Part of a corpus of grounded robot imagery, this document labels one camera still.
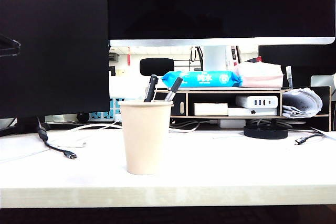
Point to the black V-shaped monitor stand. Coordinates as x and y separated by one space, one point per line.
26 124

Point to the pink tissue pack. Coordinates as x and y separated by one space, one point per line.
260 75

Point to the black round knob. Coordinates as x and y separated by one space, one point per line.
83 117

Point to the white paper sheet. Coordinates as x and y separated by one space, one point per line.
325 133

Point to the white power brick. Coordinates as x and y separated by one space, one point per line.
231 123

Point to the clear white pen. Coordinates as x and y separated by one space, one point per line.
289 77

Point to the flat white box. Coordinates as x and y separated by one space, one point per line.
241 112

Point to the white multi-port charger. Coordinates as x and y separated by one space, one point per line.
256 102

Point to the beige paper cup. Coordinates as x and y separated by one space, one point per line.
145 140

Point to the blue wet wipes pack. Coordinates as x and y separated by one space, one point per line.
199 79

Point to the white rounded object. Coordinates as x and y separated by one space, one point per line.
323 81

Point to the large silver-edged monitor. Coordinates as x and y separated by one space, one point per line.
210 3

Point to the black wooden desk shelf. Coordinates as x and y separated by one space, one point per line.
326 119

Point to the grey-capped marker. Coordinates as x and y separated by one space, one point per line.
174 87

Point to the white blue power strip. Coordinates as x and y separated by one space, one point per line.
101 116

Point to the black frameless monitor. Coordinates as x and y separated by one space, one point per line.
52 51

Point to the black chair headrest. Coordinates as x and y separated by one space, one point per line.
157 66

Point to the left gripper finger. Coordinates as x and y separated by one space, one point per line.
10 47

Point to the black round base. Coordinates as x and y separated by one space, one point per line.
265 132

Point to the rolled printed papers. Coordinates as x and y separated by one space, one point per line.
302 103

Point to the beige rectangular box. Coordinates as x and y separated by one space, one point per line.
210 109

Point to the black-capped marker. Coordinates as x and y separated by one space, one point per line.
151 87

